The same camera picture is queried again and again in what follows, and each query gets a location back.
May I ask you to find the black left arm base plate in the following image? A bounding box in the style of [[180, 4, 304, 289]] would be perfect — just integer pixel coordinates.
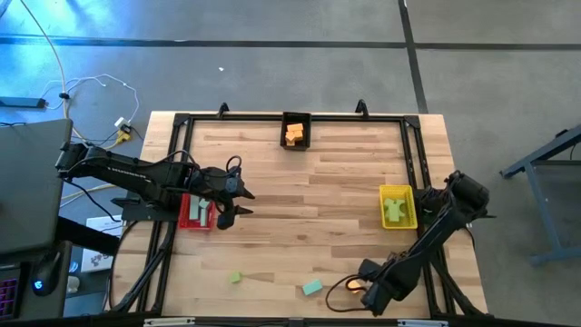
[[113, 190, 182, 223]]

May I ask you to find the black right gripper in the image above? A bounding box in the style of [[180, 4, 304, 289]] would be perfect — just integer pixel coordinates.
[[358, 253, 423, 318]]

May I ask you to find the black desk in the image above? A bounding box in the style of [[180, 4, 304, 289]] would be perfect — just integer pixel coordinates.
[[0, 216, 122, 322]]

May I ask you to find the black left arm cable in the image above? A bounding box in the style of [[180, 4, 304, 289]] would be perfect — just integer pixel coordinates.
[[172, 149, 245, 178]]

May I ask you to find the thin white cable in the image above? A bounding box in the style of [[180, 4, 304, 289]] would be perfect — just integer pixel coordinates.
[[41, 73, 141, 131]]

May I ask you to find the blue-grey metal table frame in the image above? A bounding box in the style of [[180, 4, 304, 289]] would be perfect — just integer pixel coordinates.
[[499, 123, 581, 267]]

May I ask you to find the grey computer monitor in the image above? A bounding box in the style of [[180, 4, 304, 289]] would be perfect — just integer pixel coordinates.
[[0, 118, 74, 255]]

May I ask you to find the black computer mouse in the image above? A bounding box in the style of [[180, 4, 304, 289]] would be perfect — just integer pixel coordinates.
[[30, 252, 61, 297]]

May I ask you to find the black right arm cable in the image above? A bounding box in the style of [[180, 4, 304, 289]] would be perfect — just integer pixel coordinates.
[[324, 272, 378, 314]]

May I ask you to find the white paper booklet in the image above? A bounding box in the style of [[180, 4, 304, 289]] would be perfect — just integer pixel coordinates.
[[80, 214, 124, 273]]

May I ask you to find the black plastic basket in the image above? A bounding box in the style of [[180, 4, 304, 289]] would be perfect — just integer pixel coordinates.
[[280, 111, 312, 152]]

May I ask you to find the black floor tape strip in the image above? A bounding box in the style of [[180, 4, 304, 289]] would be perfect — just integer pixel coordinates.
[[0, 35, 581, 51], [397, 0, 430, 114]]

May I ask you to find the yellow plastic basket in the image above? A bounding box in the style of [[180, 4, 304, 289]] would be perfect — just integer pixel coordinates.
[[379, 183, 419, 231]]

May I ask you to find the backlit black keyboard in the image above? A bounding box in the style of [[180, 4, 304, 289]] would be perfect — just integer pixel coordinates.
[[0, 265, 22, 319]]

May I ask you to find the thick beige cable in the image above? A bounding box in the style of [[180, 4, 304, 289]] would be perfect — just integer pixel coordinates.
[[17, 0, 135, 203]]

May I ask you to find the black power strip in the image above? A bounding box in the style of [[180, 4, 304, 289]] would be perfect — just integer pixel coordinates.
[[0, 95, 47, 110]]

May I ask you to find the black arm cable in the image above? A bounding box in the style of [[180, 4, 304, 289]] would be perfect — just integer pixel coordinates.
[[324, 272, 378, 314], [172, 149, 245, 178]]

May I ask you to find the silver metal bracket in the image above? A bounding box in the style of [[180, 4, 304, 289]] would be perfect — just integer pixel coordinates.
[[143, 317, 196, 327], [398, 319, 450, 327]]

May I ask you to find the red plastic basket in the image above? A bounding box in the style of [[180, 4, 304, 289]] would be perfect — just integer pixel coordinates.
[[176, 193, 218, 232]]

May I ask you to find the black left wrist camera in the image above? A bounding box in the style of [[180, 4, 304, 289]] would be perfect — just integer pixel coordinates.
[[216, 206, 238, 231]]

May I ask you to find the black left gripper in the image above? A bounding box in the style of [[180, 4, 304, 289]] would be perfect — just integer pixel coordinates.
[[197, 165, 256, 216]]

